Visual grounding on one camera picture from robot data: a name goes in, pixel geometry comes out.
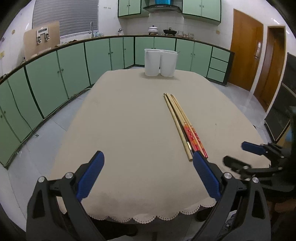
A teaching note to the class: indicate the green lower kitchen cabinets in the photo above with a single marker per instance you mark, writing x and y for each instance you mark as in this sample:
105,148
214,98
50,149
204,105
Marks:
46,81

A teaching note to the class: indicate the range hood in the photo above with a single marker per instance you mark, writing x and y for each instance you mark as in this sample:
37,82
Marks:
161,7

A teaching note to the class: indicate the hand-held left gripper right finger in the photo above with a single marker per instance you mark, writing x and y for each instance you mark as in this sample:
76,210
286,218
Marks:
207,176

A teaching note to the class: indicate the green upper kitchen cabinet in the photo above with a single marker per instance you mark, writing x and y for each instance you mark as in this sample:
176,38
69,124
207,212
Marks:
201,9
129,8

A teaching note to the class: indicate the glass jars on counter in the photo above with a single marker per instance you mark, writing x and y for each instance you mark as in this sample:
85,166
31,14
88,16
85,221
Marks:
186,34

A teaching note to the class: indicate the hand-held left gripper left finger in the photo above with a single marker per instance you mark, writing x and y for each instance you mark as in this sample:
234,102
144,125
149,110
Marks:
92,176

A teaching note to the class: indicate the grey window blind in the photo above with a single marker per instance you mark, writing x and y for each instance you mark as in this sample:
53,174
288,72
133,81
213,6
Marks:
64,16

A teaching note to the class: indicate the brown cardboard board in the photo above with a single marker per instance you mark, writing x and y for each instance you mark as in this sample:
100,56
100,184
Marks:
30,44

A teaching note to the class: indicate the black wok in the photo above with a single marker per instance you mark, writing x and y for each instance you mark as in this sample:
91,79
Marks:
170,31

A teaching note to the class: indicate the closed wooden door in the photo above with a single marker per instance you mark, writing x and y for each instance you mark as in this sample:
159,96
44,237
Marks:
245,51

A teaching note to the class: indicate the white cooking pot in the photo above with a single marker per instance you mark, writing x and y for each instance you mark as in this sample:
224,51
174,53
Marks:
153,30

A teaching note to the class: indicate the white device on board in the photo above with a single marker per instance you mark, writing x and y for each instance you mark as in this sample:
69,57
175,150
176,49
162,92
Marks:
42,33

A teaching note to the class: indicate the plain bamboo chopstick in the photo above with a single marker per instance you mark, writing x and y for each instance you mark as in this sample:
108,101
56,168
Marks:
175,125

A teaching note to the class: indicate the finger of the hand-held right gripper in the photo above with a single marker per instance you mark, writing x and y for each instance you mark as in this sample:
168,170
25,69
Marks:
235,164
252,147

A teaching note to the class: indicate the kitchen faucet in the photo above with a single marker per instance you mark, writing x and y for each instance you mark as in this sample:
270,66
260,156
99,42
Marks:
91,29

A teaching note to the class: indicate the beige lace-edged tablecloth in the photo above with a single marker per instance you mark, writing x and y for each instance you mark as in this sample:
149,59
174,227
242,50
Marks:
129,139

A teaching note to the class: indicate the white utensil holder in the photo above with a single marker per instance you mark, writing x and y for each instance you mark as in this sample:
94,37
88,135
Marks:
159,62

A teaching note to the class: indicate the glass kettle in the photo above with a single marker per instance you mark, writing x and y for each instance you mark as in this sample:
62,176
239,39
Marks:
120,32

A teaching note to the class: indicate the wooden door in frame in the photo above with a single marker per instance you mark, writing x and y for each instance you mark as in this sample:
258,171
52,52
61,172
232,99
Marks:
272,69

